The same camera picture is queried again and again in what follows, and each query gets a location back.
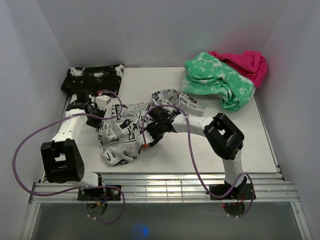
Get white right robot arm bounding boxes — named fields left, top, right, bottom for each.
left=138, top=105, right=247, bottom=200

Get green white tie-dye trousers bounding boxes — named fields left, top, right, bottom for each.
left=181, top=52, right=255, bottom=112

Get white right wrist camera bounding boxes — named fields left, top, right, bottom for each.
left=136, top=130, right=155, bottom=149

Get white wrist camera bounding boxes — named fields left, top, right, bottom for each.
left=94, top=95, right=111, bottom=112
left=136, top=130, right=155, bottom=149

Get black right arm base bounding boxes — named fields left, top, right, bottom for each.
left=209, top=182, right=256, bottom=206

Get newspaper print trousers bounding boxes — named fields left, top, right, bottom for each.
left=98, top=89, right=206, bottom=166

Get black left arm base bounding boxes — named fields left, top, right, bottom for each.
left=76, top=185, right=122, bottom=202

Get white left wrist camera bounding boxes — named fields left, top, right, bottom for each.
left=94, top=95, right=111, bottom=112

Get aluminium rail frame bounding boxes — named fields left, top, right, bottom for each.
left=23, top=99, right=314, bottom=240

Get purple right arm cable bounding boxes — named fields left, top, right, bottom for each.
left=139, top=104, right=254, bottom=219

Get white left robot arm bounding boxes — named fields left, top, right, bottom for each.
left=40, top=90, right=111, bottom=200

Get folded black white trousers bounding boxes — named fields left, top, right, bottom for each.
left=61, top=64, right=125, bottom=96

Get pink trousers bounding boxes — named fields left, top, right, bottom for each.
left=209, top=50, right=268, bottom=88

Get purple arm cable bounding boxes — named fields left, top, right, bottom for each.
left=139, top=104, right=254, bottom=219
left=14, top=90, right=126, bottom=225

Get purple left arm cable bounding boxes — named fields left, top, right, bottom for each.
left=14, top=90, right=126, bottom=225

